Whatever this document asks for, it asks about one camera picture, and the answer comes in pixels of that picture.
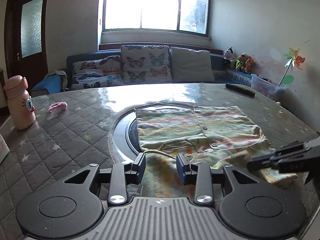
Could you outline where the pink cartoon water bottle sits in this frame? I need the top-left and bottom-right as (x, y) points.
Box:
(4, 75), (36, 130)

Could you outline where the tissue pack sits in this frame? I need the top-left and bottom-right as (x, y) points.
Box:
(0, 134), (10, 163)

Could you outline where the orange plush toy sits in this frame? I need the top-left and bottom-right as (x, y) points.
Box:
(245, 57), (254, 74)

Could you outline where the colourful paper pinwheel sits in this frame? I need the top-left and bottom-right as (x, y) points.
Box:
(278, 47), (305, 87)

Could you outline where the window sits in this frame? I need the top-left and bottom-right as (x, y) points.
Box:
(103, 0), (210, 36)

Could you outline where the upright butterfly cushion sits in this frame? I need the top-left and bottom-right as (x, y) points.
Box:
(121, 45), (172, 85)

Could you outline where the black remote control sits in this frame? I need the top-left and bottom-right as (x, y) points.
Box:
(225, 83), (255, 98)

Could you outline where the round induction cooktop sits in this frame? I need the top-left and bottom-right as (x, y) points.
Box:
(109, 101), (193, 162)

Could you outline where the cow plush toy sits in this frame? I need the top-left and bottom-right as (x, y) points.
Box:
(223, 46), (235, 65)

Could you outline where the green patterned child garment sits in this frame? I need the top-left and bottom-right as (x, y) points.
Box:
(134, 105), (298, 198)

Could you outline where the dark wooden door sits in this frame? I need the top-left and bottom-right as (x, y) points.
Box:
(4, 0), (48, 89)

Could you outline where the clear plastic toy bin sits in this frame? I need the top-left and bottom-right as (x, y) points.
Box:
(251, 74), (286, 101)

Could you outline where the plain beige cushion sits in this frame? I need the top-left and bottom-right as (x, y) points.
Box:
(171, 47), (215, 82)

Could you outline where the low butterfly pillow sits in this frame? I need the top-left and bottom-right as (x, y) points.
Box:
(71, 55), (124, 90)

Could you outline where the blue sofa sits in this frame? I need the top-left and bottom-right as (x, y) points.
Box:
(31, 49), (253, 95)

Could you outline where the green vest plush toy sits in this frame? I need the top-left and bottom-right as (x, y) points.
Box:
(235, 53), (249, 72)

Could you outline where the blue blanket on sofa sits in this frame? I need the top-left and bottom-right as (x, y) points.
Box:
(31, 70), (67, 97)

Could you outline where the small pink hair clip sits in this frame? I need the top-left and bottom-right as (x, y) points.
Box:
(48, 101), (68, 113)

